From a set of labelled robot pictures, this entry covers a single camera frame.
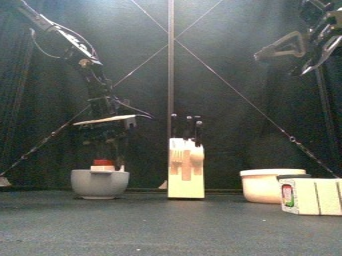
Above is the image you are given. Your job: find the toy salmon sushi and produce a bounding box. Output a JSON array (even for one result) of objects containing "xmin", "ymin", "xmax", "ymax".
[{"xmin": 89, "ymin": 158, "xmax": 126, "ymax": 174}]

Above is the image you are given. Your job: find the grey bowl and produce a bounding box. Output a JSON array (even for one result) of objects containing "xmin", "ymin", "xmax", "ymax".
[{"xmin": 69, "ymin": 168, "xmax": 130, "ymax": 200}]

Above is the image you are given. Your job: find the white toy knife block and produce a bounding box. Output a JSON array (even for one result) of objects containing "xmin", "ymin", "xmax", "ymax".
[{"xmin": 166, "ymin": 137, "xmax": 206, "ymax": 200}]

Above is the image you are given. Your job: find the white bowl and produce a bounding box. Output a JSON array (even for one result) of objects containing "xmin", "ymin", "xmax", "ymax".
[{"xmin": 239, "ymin": 168, "xmax": 308, "ymax": 204}]

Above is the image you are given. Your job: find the white box with picture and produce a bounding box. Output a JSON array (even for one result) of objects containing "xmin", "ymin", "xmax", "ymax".
[{"xmin": 276, "ymin": 174, "xmax": 342, "ymax": 217}]

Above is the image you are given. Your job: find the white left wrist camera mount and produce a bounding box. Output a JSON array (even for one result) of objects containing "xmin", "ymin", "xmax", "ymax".
[{"xmin": 72, "ymin": 114, "xmax": 138, "ymax": 130}]

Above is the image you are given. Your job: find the diagonal metal frame brace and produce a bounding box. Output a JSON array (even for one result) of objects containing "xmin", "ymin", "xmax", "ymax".
[
  {"xmin": 128, "ymin": 0, "xmax": 342, "ymax": 178},
  {"xmin": 0, "ymin": 0, "xmax": 224, "ymax": 177}
]

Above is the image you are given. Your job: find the black toy knife handle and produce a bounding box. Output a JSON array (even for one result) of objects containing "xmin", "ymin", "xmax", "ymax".
[
  {"xmin": 169, "ymin": 113, "xmax": 178, "ymax": 139},
  {"xmin": 184, "ymin": 115, "xmax": 194, "ymax": 140},
  {"xmin": 193, "ymin": 120, "xmax": 204, "ymax": 148}
]

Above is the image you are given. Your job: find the vertical metal frame pole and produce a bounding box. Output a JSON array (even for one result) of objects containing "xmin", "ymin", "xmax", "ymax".
[{"xmin": 166, "ymin": 0, "xmax": 176, "ymax": 139}]

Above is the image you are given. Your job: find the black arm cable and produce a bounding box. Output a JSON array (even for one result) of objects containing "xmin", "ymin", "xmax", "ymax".
[{"xmin": 27, "ymin": 20, "xmax": 100, "ymax": 61}]

